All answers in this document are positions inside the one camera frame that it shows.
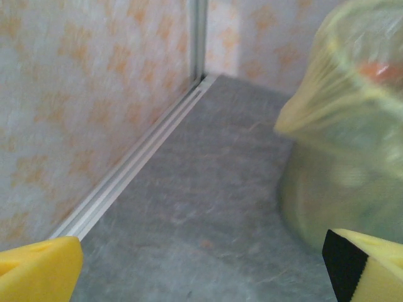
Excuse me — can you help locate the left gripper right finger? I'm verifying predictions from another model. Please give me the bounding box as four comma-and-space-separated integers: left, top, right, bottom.
322, 228, 403, 302

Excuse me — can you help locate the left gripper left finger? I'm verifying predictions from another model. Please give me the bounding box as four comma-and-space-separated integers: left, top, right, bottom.
0, 235, 84, 302

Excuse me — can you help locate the orange soda bottle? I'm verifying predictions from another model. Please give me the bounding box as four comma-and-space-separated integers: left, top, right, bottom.
357, 59, 399, 84

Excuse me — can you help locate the translucent plastic bin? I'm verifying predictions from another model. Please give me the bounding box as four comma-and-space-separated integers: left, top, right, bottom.
273, 0, 403, 254

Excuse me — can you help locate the yellow-lined trash bin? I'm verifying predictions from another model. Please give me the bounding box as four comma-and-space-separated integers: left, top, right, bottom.
273, 0, 403, 139

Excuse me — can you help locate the aluminium table side rail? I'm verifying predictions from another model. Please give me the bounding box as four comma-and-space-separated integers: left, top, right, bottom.
48, 72, 219, 242

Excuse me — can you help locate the aluminium frame post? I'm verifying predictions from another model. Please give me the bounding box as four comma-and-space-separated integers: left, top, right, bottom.
188, 0, 209, 83

